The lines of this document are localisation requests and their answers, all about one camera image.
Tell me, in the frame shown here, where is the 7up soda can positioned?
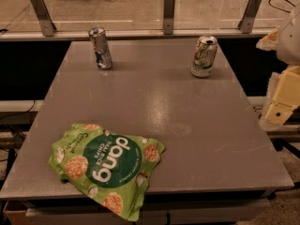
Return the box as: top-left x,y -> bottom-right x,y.
191,36 -> 218,78

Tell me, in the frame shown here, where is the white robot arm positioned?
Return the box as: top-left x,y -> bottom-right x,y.
256,5 -> 300,130

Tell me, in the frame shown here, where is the black cable at left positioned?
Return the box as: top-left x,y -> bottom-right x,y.
0,99 -> 37,121

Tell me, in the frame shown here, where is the right metal bracket post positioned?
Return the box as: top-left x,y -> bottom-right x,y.
238,0 -> 262,34

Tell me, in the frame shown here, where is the metal rail behind table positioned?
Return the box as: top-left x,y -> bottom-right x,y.
0,28 -> 272,42

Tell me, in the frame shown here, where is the green rice chip bag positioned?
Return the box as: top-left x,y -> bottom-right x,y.
49,123 -> 164,222

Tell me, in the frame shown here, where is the middle metal bracket post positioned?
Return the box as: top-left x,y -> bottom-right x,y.
163,0 -> 175,35

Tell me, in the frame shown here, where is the metal bracket post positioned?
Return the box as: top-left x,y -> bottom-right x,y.
238,0 -> 262,34
30,0 -> 56,37
163,0 -> 175,35

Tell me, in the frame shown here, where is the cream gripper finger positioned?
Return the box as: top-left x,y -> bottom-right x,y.
256,26 -> 279,51
262,65 -> 300,126

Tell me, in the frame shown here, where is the left metal bracket post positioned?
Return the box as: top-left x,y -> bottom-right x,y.
30,0 -> 56,37

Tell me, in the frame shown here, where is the redbull can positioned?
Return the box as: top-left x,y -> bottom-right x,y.
89,27 -> 113,70

